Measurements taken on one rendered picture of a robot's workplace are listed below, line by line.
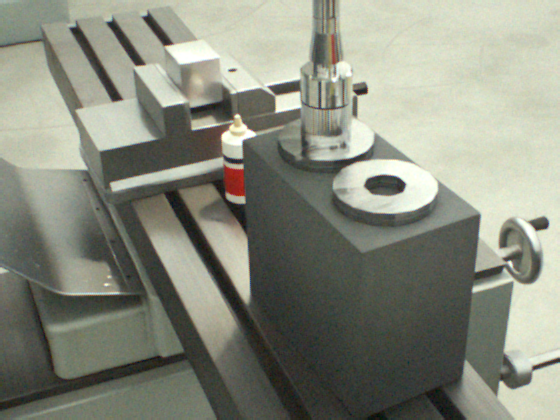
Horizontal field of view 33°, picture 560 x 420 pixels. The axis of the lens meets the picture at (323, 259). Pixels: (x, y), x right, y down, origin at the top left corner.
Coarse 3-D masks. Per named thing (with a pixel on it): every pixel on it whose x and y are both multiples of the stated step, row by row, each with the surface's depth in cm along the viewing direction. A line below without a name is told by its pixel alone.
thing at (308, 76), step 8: (312, 64) 85; (344, 64) 85; (304, 72) 84; (312, 72) 84; (336, 72) 84; (344, 72) 84; (304, 80) 84; (312, 80) 83; (320, 80) 83; (328, 80) 83; (336, 80) 83; (344, 80) 83; (320, 88) 83; (328, 88) 83; (336, 88) 83
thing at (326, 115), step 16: (304, 96) 85; (320, 96) 83; (336, 96) 84; (304, 112) 85; (320, 112) 84; (336, 112) 85; (304, 128) 86; (320, 128) 85; (336, 128) 85; (320, 144) 86; (336, 144) 86
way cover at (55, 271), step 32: (0, 160) 131; (0, 192) 121; (32, 192) 128; (64, 192) 131; (96, 192) 133; (0, 224) 113; (32, 224) 120; (64, 224) 123; (96, 224) 125; (0, 256) 106; (32, 256) 112; (64, 256) 117; (96, 256) 119; (128, 256) 120; (64, 288) 111; (96, 288) 113; (128, 288) 114
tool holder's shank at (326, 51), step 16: (320, 0) 80; (336, 0) 80; (320, 16) 81; (336, 16) 81; (320, 32) 81; (336, 32) 82; (320, 48) 82; (336, 48) 82; (320, 64) 83; (336, 64) 83
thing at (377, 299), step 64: (256, 192) 91; (320, 192) 83; (384, 192) 83; (448, 192) 83; (256, 256) 96; (320, 256) 83; (384, 256) 77; (448, 256) 81; (320, 320) 87; (384, 320) 81; (448, 320) 85; (384, 384) 85
